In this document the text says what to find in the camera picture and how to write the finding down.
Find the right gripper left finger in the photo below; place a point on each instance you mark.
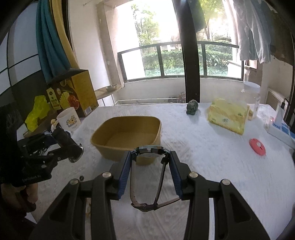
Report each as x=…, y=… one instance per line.
x=65, y=217

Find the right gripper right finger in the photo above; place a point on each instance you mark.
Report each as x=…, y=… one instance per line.
x=233, y=217

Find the left hand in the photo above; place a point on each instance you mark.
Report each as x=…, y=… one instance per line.
x=23, y=198

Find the neon yellow plastic bag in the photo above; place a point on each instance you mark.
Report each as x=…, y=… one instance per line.
x=40, y=111

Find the white cartoon mug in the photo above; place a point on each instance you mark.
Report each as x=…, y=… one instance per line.
x=68, y=120

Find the red round lid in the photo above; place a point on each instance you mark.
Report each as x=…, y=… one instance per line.
x=257, y=146

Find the yellow brown snack box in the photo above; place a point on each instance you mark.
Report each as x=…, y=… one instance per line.
x=73, y=89

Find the tan rectangular tray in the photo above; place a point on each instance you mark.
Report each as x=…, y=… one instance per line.
x=119, y=134

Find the white power strip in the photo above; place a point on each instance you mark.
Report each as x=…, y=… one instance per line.
x=278, y=128

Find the yellow tissue pack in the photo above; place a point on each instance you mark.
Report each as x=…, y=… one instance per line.
x=229, y=114

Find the teal curtain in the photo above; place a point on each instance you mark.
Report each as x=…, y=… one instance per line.
x=52, y=56

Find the green frog figurine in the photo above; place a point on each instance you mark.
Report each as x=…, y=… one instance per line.
x=192, y=107

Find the clear plastic jar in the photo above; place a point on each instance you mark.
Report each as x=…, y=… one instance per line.
x=251, y=95

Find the dried flower pot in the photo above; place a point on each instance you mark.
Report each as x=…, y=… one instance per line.
x=181, y=98

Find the yellow curtain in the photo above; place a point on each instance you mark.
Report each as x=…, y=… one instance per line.
x=60, y=27

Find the black balcony railing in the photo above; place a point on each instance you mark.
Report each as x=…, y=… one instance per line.
x=165, y=60

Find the dark hanging t-shirt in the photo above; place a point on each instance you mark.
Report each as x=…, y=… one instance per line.
x=197, y=15

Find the light blue hanging shirt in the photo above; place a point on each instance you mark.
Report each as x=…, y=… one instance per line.
x=255, y=30

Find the black door frame post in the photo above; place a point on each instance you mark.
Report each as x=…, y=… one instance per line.
x=189, y=48

